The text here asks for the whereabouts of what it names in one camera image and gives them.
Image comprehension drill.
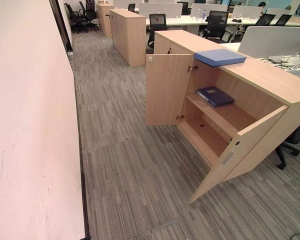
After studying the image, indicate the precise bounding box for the dark blue folder box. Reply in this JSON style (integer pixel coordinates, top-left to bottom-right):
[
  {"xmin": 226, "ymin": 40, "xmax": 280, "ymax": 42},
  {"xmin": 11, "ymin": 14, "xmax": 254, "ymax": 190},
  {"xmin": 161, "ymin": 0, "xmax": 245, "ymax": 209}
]
[{"xmin": 196, "ymin": 86, "xmax": 236, "ymax": 108}]

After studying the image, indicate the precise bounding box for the white office desk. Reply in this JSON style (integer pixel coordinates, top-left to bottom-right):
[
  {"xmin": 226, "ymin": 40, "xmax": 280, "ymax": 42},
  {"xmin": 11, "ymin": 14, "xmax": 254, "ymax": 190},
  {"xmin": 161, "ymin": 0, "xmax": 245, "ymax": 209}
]
[{"xmin": 145, "ymin": 15, "xmax": 261, "ymax": 36}]

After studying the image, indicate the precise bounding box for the dark door frame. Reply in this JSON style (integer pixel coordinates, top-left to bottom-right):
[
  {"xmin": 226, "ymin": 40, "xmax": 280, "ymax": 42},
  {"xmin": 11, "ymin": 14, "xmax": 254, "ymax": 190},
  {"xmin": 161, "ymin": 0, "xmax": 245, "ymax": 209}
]
[{"xmin": 49, "ymin": 0, "xmax": 74, "ymax": 56}]

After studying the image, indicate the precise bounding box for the grey desk partition screen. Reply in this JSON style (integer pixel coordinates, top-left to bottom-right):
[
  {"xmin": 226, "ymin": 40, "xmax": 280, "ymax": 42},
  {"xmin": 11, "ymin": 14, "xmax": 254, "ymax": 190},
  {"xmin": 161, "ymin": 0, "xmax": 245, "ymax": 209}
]
[
  {"xmin": 138, "ymin": 2, "xmax": 183, "ymax": 19},
  {"xmin": 237, "ymin": 26, "xmax": 300, "ymax": 60},
  {"xmin": 231, "ymin": 5, "xmax": 263, "ymax": 19},
  {"xmin": 190, "ymin": 3, "xmax": 230, "ymax": 18}
]

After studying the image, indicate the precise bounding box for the open wooden office cabinet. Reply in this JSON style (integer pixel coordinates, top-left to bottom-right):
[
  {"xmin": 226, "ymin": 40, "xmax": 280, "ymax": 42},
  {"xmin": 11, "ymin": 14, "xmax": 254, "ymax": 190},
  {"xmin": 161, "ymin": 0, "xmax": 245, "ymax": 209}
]
[{"xmin": 153, "ymin": 29, "xmax": 300, "ymax": 183}]

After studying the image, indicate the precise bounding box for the wooden cabinet door with handle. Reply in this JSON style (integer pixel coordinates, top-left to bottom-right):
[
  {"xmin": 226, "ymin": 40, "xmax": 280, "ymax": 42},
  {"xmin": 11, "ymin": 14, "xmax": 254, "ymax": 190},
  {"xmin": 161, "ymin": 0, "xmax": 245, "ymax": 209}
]
[{"xmin": 188, "ymin": 105, "xmax": 290, "ymax": 205}]

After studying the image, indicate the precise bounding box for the light blue folder box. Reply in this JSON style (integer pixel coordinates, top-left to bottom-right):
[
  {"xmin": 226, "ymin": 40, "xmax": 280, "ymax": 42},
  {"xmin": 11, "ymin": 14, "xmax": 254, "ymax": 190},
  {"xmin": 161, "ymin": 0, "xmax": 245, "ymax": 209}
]
[{"xmin": 193, "ymin": 48, "xmax": 248, "ymax": 68}]

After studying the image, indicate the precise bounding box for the closed wooden office cabinet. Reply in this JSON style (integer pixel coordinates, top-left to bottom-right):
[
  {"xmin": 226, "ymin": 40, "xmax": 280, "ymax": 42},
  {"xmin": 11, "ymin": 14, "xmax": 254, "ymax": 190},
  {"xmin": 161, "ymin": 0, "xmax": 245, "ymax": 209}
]
[
  {"xmin": 109, "ymin": 8, "xmax": 147, "ymax": 68},
  {"xmin": 95, "ymin": 2, "xmax": 115, "ymax": 39}
]

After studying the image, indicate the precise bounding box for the wooden cabinet shelf board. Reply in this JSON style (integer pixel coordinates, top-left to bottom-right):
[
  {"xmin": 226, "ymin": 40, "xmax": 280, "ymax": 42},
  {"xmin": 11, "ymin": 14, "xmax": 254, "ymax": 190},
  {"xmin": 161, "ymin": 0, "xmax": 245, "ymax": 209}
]
[{"xmin": 185, "ymin": 92, "xmax": 258, "ymax": 145}]

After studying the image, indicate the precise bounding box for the black cable bundle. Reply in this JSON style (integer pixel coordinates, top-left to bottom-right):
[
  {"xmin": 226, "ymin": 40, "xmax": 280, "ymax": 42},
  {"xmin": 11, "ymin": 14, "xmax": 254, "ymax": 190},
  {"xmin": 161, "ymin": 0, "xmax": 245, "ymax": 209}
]
[{"xmin": 260, "ymin": 57, "xmax": 300, "ymax": 71}]

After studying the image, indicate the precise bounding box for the black office chair base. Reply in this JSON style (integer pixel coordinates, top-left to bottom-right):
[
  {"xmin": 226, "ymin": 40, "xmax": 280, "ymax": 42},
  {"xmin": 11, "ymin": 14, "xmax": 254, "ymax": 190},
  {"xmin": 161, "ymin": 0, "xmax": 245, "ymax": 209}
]
[{"xmin": 274, "ymin": 126, "xmax": 300, "ymax": 171}]

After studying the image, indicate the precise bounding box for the wooden cabinet door with latch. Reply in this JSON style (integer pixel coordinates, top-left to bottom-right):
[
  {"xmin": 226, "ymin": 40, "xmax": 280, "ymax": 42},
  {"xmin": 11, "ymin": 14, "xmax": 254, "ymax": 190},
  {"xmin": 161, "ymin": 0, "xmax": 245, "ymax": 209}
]
[{"xmin": 145, "ymin": 53, "xmax": 196, "ymax": 127}]

